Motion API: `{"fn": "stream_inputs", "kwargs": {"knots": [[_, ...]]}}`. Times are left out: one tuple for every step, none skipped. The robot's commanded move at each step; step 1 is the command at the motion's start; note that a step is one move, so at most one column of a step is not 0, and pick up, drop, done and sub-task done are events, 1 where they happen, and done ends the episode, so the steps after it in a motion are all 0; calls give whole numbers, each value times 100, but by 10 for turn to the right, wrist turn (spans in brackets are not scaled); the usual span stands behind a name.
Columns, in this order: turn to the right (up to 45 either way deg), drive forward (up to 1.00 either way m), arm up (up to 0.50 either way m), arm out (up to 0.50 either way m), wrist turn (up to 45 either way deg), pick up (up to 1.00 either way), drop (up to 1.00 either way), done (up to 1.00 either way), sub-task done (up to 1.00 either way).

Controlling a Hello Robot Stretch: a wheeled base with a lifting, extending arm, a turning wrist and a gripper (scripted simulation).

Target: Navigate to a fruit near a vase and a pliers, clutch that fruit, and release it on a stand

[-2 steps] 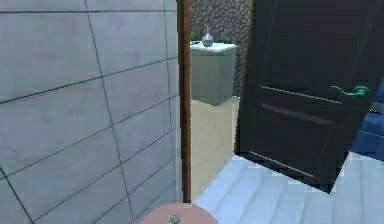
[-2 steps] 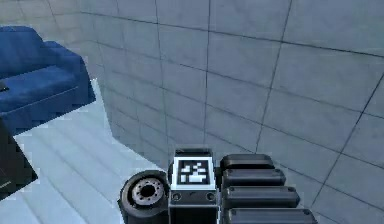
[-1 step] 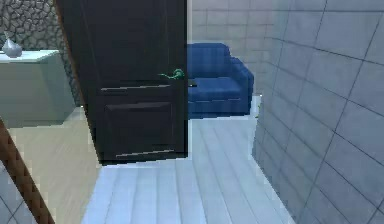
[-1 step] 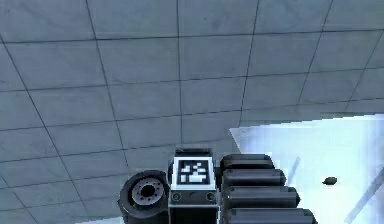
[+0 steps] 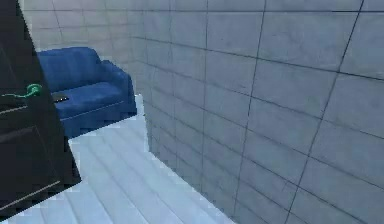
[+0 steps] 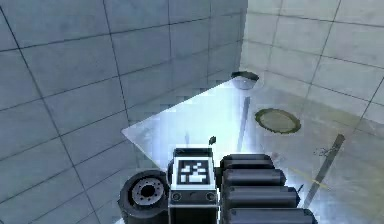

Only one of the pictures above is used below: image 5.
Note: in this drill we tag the black room door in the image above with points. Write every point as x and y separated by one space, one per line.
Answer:
26 140

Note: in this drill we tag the black flat remote control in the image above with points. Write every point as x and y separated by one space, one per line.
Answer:
60 98

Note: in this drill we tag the blue sofa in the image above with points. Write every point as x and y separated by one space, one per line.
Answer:
89 96

